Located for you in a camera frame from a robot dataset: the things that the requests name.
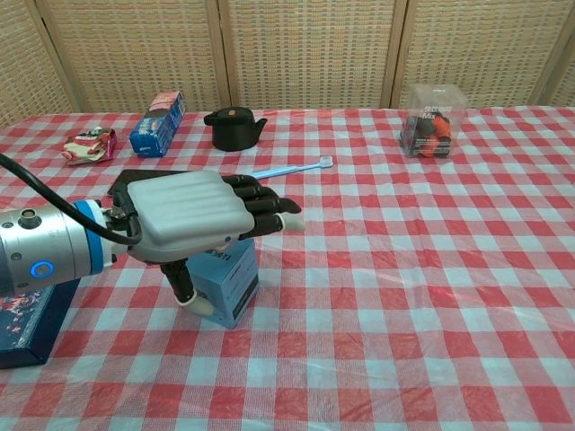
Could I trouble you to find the woven bamboo screen panel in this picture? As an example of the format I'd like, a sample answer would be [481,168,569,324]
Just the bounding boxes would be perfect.
[218,0,406,111]
[34,0,235,114]
[528,0,575,108]
[385,0,572,110]
[0,0,83,129]

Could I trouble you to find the black teapot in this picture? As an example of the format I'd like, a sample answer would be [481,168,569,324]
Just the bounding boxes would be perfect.
[203,105,270,153]

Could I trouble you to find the red snack pouch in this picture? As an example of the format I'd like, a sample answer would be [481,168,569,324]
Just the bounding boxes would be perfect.
[62,127,119,168]

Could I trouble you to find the clear box red black contents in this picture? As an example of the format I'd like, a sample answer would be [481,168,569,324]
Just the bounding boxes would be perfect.
[399,83,466,160]

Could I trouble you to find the blue and red carton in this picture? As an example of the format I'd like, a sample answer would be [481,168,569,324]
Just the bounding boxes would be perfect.
[128,91,187,159]

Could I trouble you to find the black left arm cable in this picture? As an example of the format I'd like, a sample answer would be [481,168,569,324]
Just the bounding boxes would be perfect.
[0,152,142,247]

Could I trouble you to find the light blue box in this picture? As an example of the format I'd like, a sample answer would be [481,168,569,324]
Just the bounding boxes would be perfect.
[186,236,261,330]

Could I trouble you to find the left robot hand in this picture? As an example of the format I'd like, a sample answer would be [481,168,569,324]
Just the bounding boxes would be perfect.
[111,170,307,316]

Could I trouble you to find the dark blue long box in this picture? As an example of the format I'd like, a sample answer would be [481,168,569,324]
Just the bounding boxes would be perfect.
[0,277,83,371]

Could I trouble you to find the light blue toothbrush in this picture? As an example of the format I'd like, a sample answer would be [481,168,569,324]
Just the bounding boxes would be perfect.
[248,154,335,181]

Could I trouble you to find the red white checkered tablecloth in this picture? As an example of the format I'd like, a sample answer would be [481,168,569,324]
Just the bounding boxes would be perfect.
[0,104,575,431]

